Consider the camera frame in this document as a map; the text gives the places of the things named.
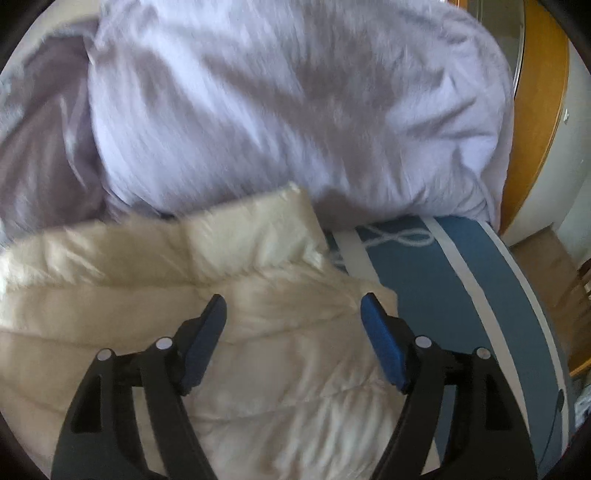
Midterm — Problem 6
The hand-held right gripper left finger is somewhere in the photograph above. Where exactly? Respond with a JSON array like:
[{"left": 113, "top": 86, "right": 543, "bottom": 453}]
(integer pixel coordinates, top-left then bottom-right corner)
[{"left": 51, "top": 293, "right": 228, "bottom": 480}]

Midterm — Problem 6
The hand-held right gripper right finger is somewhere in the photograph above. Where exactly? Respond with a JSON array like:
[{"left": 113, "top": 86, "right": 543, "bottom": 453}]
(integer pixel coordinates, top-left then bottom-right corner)
[{"left": 360, "top": 292, "right": 539, "bottom": 480}]

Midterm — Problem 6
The cream puffer jacket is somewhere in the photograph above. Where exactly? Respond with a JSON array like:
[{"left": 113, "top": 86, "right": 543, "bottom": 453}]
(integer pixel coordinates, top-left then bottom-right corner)
[{"left": 0, "top": 182, "right": 444, "bottom": 480}]

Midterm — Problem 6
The blue striped bed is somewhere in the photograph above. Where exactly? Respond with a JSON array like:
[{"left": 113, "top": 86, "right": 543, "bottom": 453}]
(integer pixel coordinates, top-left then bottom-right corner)
[{"left": 323, "top": 215, "right": 575, "bottom": 480}]

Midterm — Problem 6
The lilac pillow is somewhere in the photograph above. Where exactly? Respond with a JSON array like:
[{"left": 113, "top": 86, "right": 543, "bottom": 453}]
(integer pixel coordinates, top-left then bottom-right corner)
[
  {"left": 0, "top": 37, "right": 116, "bottom": 241},
  {"left": 85, "top": 0, "right": 515, "bottom": 227}
]

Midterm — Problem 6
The glass door panel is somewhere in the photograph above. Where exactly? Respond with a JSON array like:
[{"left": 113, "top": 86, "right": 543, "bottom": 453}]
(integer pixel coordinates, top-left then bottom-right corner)
[{"left": 466, "top": 0, "right": 526, "bottom": 70}]

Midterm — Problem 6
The orange wooden door frame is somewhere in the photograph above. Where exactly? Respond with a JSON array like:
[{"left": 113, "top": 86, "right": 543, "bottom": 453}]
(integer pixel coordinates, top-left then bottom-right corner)
[{"left": 499, "top": 0, "right": 571, "bottom": 234}]

